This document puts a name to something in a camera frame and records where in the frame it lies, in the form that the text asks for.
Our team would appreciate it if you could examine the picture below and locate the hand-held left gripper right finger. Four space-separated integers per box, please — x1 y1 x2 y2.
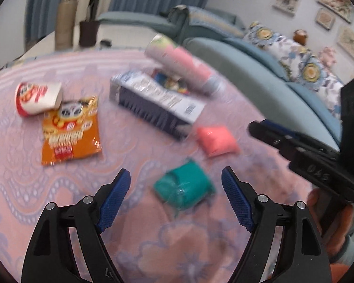
221 166 332 283

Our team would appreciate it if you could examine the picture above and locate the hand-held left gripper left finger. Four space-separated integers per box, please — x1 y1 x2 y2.
21 168 132 283

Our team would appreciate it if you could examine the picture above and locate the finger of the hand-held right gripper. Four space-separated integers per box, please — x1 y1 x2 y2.
248 119 340 160

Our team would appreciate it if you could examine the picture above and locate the pink plastic packet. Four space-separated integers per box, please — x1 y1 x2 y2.
196 125 241 157

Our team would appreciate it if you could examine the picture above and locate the teal plastic packet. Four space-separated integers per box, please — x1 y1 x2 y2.
153 158 216 212

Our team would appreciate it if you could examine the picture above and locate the orange snack bag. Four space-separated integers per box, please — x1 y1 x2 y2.
41 95 103 166

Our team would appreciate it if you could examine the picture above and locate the blue and white carton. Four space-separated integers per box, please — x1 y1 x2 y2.
110 70 206 140

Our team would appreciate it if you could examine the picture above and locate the colourful small wrapper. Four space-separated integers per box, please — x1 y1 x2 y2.
152 69 191 95

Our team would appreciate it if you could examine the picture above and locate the pink cylindrical can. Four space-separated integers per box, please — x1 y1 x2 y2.
144 34 225 95

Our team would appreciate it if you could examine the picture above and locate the red and white paper cup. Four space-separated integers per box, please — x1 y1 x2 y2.
15 82 62 117

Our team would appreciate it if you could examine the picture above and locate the person's right hand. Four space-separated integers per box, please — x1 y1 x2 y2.
308 187 354 266

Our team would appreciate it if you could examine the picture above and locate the pink patterned cloth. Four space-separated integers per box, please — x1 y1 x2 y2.
0 47 313 283

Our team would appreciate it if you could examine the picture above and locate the blue seat cushion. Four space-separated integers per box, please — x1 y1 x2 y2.
286 82 343 142
223 36 290 81

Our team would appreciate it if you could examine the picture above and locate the blue-green sofa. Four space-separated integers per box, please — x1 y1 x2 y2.
95 4 344 155

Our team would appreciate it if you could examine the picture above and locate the floral pillow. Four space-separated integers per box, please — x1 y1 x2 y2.
279 40 347 115
242 21 298 54

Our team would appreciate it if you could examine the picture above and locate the pink pig plush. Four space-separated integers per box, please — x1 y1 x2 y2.
318 46 337 68

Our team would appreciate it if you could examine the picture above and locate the butterfly picture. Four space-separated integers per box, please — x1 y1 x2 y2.
336 25 354 63

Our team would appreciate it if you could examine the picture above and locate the brown monkey plush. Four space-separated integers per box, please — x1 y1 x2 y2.
293 29 309 46

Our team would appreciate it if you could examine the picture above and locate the blue sofa cover towel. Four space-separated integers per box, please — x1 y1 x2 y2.
168 4 246 39

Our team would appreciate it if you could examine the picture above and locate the white canvas picture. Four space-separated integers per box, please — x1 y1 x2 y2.
272 0 300 17

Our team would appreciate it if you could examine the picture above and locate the flower picture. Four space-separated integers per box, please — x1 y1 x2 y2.
316 0 354 25

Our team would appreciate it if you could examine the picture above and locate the dark brown cup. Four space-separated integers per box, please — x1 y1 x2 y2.
79 20 101 48

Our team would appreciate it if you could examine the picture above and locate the white coffee table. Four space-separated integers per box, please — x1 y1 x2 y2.
22 22 154 54

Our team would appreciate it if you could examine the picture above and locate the beige thermos bottle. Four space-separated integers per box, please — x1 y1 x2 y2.
55 0 79 50

